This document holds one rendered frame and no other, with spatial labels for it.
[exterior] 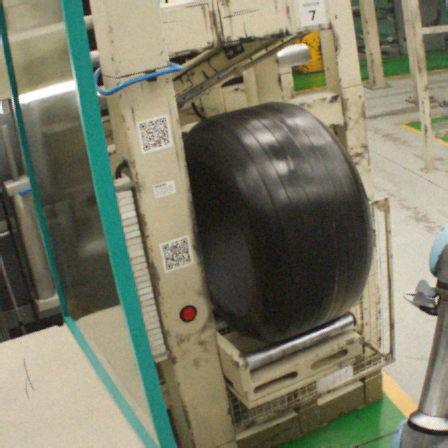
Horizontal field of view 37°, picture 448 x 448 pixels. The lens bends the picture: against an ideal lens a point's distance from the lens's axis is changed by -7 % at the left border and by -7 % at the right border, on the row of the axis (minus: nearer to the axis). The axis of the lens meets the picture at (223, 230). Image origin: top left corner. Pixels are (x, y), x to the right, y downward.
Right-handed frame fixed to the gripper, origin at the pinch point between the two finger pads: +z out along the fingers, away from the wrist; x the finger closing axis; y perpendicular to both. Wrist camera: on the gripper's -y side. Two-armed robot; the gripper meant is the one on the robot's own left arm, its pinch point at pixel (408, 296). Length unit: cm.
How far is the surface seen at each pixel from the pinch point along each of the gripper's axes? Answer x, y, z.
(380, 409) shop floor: -37, -125, 14
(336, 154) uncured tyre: -9.9, 35.1, 19.7
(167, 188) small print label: 10, 37, 54
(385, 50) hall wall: -930, -483, 186
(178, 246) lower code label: 15, 24, 52
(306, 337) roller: 11.1, -9.1, 24.9
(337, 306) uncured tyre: 9.5, 3.9, 16.4
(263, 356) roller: 20.8, -6.8, 33.1
